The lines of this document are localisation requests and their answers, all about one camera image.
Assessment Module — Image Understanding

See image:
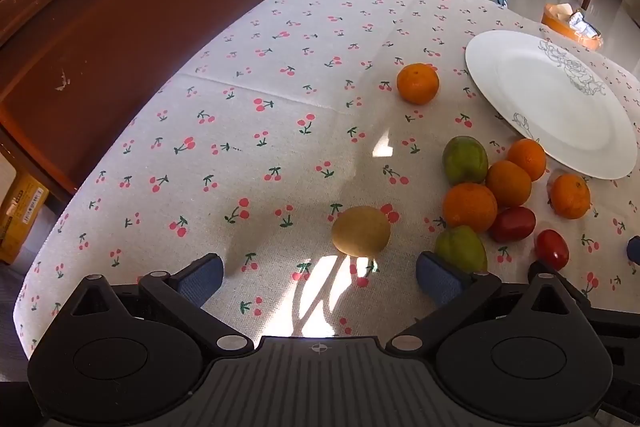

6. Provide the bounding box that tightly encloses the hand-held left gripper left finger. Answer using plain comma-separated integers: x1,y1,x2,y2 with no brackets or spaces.
69,253,254,356

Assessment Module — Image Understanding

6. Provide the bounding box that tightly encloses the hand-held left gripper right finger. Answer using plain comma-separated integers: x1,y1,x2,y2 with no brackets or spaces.
385,251,592,354

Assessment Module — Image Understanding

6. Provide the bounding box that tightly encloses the green round fruit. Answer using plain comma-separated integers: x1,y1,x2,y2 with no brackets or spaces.
442,136,489,186
434,225,488,274

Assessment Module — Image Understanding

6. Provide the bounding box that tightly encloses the red tomato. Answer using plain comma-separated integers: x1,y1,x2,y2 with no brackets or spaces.
534,229,570,271
488,206,537,244

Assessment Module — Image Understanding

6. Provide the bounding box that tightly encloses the orange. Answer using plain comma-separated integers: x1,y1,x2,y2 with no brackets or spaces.
549,173,592,220
507,138,548,182
442,182,499,235
485,160,533,208
396,63,441,106

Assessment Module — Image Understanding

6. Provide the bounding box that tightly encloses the brown kiwi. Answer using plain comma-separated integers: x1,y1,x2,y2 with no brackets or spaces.
331,205,392,258

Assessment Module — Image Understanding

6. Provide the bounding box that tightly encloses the white plate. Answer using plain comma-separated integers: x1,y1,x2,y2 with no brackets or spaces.
465,30,638,180

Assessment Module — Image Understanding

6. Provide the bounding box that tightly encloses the cherry print tablecloth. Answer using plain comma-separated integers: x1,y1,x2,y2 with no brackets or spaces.
15,0,640,360

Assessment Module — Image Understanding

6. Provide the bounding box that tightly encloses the yellow cardboard box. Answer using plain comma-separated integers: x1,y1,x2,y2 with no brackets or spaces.
0,172,51,266

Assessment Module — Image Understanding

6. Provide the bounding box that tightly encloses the silver foil packet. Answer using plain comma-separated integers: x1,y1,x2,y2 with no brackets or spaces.
569,9,599,40

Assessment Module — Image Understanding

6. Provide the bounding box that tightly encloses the orange bin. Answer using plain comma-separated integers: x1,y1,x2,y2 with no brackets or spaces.
542,3,604,51

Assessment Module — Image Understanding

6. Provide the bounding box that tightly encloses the brown wooden cabinet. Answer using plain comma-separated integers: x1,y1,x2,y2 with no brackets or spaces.
0,0,301,210

